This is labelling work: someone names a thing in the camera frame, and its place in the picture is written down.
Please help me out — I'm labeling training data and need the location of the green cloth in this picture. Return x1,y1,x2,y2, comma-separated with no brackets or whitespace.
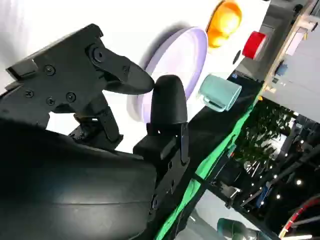
154,86,263,240

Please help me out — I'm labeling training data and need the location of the grey machine housing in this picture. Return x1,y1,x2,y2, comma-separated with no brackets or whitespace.
234,0,278,83

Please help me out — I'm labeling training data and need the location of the green leafy plant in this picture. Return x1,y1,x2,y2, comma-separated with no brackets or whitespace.
236,98,298,173

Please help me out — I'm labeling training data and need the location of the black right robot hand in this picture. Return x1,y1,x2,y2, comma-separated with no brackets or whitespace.
0,23,190,240

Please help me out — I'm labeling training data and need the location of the beige wooden frame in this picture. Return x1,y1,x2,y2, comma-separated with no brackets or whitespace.
264,0,320,93

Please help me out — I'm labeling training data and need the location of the dark green round object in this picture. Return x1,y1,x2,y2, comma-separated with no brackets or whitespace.
216,217,276,240

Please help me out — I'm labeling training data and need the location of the lilac plate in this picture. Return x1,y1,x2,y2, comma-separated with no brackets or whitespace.
126,26,209,123

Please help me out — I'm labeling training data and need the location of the pale green mug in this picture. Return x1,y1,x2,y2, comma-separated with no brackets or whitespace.
197,74,243,114

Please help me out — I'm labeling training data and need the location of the orange and white bread roll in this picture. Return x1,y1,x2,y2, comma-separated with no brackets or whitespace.
205,0,243,49

